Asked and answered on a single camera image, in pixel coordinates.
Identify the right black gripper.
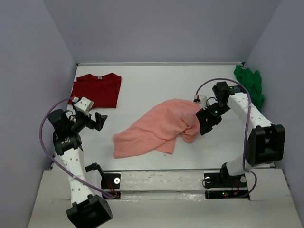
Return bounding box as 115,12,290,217
195,101,231,135

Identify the pink polo shirt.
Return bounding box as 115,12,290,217
114,99,200,159

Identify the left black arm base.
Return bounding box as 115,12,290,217
85,163,121,200

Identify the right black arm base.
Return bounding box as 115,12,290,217
202,163,250,200

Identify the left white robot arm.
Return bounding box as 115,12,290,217
47,109,113,228

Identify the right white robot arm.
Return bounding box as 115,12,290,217
193,79,285,186

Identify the folded red t-shirt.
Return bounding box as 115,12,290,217
70,73,122,109

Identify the crumpled green t-shirt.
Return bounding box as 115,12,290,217
234,66,264,110

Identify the white foam block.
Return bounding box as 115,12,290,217
120,171,205,192

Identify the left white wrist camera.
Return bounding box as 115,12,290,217
72,97,94,113

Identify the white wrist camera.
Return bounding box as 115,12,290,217
193,95,207,110
72,97,94,113

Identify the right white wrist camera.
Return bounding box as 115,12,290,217
193,95,207,110

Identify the aluminium rear table rail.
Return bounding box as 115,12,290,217
76,62,245,67

